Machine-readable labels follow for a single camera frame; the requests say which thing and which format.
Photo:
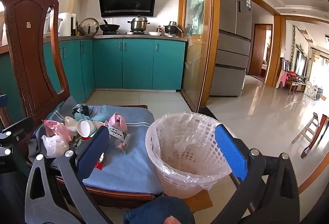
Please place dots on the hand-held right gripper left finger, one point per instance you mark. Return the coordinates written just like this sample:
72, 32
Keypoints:
92, 153

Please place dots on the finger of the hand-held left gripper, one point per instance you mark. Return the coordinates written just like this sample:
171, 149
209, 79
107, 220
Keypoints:
16, 129
2, 100

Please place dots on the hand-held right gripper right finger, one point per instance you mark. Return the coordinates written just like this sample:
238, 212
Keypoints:
231, 152

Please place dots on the red wrapper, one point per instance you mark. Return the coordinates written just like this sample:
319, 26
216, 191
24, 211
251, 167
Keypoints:
99, 164

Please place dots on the green cloth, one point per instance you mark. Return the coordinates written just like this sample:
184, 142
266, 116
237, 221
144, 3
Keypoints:
78, 140

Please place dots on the white paper cup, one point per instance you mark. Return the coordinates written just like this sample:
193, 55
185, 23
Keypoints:
86, 127

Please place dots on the clear printed snack packet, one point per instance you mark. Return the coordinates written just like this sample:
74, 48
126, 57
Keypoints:
119, 136

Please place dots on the white tissue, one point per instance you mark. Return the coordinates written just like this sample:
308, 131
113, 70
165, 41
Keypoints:
55, 145

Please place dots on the small pink plastic bag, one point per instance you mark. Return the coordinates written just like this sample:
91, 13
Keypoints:
117, 121

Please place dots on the large pink plastic bag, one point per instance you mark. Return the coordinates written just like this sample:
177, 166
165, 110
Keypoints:
57, 129

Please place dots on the light blue cloth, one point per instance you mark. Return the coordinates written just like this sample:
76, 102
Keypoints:
99, 112

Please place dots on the black plastic bag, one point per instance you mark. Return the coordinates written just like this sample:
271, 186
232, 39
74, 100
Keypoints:
81, 108

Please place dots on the clear plastic liner bag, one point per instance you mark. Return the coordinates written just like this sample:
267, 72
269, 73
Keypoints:
180, 136

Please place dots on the white plastic mesh basket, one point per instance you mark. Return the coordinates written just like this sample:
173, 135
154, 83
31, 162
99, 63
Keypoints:
180, 180

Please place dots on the blue striped towel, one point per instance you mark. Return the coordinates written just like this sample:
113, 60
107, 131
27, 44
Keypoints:
128, 162

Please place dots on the carved wooden chair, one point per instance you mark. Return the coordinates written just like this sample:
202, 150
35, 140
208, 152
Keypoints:
28, 54

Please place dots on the wooden dining table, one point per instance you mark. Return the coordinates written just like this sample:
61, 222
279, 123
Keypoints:
312, 140

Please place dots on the person's leg in jeans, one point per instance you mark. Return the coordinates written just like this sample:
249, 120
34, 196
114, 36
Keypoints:
154, 210

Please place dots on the pink hanging cloth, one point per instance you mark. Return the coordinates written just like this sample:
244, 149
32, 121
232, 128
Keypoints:
281, 80

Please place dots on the grey refrigerator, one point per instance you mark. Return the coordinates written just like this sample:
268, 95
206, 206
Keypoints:
231, 59

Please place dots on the wooden armchair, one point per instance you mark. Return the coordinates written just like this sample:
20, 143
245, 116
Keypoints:
293, 80

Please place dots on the white water boiler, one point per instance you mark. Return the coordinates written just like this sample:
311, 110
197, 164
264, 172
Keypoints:
66, 23

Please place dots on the teal lower cabinets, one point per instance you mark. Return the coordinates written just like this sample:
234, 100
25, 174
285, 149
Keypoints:
136, 62

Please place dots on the white play fence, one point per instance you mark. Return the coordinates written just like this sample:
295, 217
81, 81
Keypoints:
312, 90

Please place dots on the wooden interior door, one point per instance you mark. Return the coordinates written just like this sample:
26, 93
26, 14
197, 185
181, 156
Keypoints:
257, 52

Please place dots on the television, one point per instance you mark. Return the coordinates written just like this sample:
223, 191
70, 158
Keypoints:
300, 63

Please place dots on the round steel lid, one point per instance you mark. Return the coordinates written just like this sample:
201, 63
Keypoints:
88, 26

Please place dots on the gas stove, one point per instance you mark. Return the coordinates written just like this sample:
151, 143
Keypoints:
113, 33

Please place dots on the wooden framed glass door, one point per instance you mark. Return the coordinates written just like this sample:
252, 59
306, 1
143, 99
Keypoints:
198, 34

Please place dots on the artificial vine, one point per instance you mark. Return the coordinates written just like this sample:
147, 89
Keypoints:
293, 44

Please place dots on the black wok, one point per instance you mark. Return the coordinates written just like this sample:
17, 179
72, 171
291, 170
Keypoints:
110, 26

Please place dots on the white bowl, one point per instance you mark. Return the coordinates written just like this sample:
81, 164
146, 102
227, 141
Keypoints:
155, 33

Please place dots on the steel pot with lid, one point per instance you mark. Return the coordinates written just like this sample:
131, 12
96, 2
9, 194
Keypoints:
138, 25

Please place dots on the black pot with lid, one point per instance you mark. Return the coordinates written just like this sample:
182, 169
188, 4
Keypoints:
171, 28

